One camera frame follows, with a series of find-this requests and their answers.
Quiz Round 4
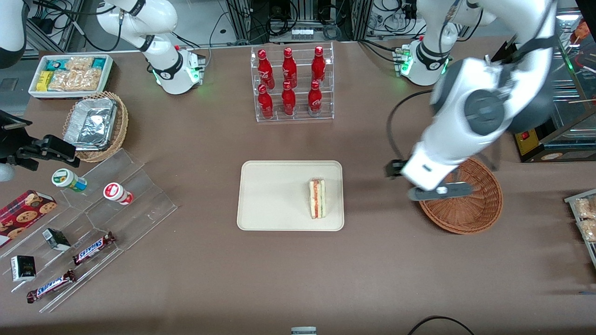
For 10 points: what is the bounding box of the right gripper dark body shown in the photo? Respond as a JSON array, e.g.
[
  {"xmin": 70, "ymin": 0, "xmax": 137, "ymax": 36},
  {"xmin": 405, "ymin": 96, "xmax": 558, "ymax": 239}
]
[{"xmin": 0, "ymin": 132, "xmax": 46, "ymax": 170}]

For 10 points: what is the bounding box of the triangular sandwich with red filling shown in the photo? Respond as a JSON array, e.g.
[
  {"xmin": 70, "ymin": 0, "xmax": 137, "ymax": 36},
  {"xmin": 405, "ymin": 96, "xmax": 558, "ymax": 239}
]
[{"xmin": 309, "ymin": 178, "xmax": 326, "ymax": 220}]

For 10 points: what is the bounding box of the silver foil tray stack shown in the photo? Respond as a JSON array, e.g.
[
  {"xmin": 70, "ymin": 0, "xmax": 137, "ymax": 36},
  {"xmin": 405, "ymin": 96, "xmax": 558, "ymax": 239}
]
[{"xmin": 64, "ymin": 98, "xmax": 118, "ymax": 152}]

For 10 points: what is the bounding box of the light tan wicker basket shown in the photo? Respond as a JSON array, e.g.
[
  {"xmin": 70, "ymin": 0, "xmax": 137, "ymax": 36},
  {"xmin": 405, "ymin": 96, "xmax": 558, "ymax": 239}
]
[{"xmin": 63, "ymin": 91, "xmax": 129, "ymax": 163}]

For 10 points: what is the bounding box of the brown round wicker basket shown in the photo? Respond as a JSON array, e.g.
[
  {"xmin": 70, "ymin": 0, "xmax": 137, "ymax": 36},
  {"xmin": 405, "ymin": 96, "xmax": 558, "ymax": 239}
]
[{"xmin": 418, "ymin": 157, "xmax": 503, "ymax": 235}]

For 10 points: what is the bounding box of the cream rectangular tray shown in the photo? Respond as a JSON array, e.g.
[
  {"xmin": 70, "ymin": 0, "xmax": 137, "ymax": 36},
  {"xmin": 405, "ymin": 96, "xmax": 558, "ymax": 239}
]
[{"xmin": 237, "ymin": 161, "xmax": 345, "ymax": 232}]

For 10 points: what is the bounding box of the tray of packaged snacks right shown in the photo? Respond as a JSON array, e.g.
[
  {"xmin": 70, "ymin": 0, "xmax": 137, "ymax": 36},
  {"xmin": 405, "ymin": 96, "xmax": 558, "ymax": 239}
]
[{"xmin": 564, "ymin": 188, "xmax": 596, "ymax": 270}]

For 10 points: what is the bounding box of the green white yogurt cup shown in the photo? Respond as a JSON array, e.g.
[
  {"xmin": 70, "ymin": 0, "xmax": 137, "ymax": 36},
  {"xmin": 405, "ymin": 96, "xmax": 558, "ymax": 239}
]
[{"xmin": 51, "ymin": 168, "xmax": 88, "ymax": 193}]

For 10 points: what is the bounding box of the red white yogurt cup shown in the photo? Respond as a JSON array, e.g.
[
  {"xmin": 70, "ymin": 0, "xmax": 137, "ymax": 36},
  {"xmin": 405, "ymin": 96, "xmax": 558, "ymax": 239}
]
[{"xmin": 103, "ymin": 182, "xmax": 134, "ymax": 206}]

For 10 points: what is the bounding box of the white plastic snack bin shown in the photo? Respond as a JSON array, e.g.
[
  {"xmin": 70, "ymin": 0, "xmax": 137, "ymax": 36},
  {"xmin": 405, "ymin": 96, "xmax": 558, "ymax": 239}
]
[{"xmin": 28, "ymin": 54, "xmax": 114, "ymax": 100}]

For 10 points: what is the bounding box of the red plaid cookie box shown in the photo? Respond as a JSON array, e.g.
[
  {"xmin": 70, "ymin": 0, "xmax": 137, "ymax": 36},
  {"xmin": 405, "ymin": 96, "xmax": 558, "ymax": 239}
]
[{"xmin": 0, "ymin": 189, "xmax": 58, "ymax": 248}]

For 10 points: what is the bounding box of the clear bag of crackers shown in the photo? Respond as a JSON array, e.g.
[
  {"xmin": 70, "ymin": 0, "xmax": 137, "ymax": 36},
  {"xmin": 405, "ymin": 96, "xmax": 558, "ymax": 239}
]
[
  {"xmin": 65, "ymin": 57, "xmax": 94, "ymax": 73},
  {"xmin": 49, "ymin": 69, "xmax": 102, "ymax": 92}
]

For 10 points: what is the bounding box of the clear acrylic stepped display stand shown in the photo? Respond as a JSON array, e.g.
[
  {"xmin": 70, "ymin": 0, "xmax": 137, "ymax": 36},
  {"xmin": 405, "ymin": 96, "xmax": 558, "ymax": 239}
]
[{"xmin": 0, "ymin": 148, "xmax": 178, "ymax": 313}]

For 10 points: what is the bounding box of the brown Snickers bar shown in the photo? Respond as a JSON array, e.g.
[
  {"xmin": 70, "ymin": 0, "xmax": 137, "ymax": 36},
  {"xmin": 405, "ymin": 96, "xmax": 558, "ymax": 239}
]
[
  {"xmin": 72, "ymin": 231, "xmax": 116, "ymax": 266},
  {"xmin": 26, "ymin": 269, "xmax": 77, "ymax": 304}
]

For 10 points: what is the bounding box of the red cola bottle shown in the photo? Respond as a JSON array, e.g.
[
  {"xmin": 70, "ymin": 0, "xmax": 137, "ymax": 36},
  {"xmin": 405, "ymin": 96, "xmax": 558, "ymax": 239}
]
[
  {"xmin": 311, "ymin": 46, "xmax": 326, "ymax": 84},
  {"xmin": 257, "ymin": 84, "xmax": 274, "ymax": 120},
  {"xmin": 308, "ymin": 80, "xmax": 323, "ymax": 117},
  {"xmin": 257, "ymin": 49, "xmax": 275, "ymax": 89},
  {"xmin": 281, "ymin": 81, "xmax": 297, "ymax": 117},
  {"xmin": 282, "ymin": 47, "xmax": 298, "ymax": 88}
]

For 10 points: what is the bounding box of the clear acrylic bottle rack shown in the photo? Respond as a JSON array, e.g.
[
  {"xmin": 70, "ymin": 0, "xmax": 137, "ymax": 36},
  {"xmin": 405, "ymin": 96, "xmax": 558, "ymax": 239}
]
[{"xmin": 251, "ymin": 42, "xmax": 335, "ymax": 123}]

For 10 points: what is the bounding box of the small black white box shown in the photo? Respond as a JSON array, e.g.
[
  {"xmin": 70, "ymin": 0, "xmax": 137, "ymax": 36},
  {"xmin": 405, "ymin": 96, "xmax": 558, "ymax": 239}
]
[{"xmin": 10, "ymin": 255, "xmax": 37, "ymax": 282}]

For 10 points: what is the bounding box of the black yellow food warmer cabinet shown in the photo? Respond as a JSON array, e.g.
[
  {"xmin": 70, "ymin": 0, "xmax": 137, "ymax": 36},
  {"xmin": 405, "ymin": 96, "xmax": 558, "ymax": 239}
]
[{"xmin": 501, "ymin": 9, "xmax": 596, "ymax": 163}]

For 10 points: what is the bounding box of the clear wrapped bread pack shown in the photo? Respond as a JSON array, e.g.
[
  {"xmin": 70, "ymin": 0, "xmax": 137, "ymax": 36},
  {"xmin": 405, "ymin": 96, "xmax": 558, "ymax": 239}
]
[
  {"xmin": 577, "ymin": 219, "xmax": 596, "ymax": 242},
  {"xmin": 574, "ymin": 196, "xmax": 596, "ymax": 219}
]

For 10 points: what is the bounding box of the black looping camera cable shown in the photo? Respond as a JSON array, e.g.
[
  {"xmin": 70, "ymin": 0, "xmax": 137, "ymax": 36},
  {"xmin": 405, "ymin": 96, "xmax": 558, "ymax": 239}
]
[{"xmin": 386, "ymin": 89, "xmax": 436, "ymax": 163}]

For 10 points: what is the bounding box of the black cable loop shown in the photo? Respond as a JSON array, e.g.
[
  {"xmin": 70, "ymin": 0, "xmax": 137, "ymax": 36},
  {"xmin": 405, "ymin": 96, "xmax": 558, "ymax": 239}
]
[{"xmin": 407, "ymin": 315, "xmax": 475, "ymax": 335}]

